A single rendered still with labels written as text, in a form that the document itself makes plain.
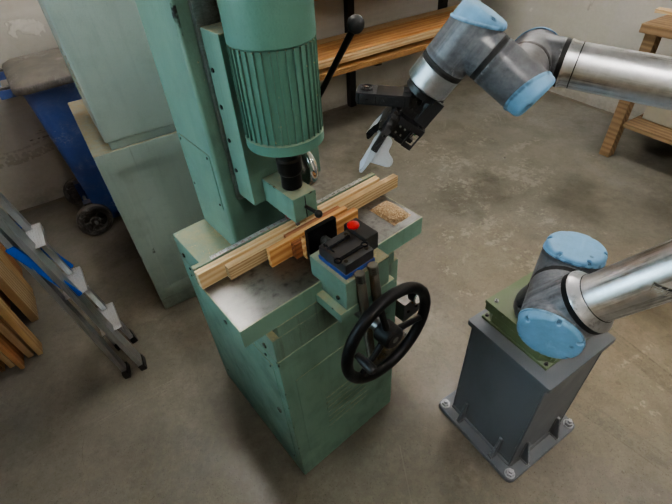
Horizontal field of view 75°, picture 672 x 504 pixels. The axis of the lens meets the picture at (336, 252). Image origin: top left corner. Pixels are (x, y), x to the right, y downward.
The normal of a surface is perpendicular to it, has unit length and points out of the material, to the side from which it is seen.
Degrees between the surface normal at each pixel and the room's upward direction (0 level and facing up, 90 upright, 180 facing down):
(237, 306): 0
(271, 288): 0
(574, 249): 5
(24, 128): 90
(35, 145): 90
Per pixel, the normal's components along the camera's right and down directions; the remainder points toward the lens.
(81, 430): -0.05, -0.74
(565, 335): -0.54, 0.63
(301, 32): 0.69, 0.45
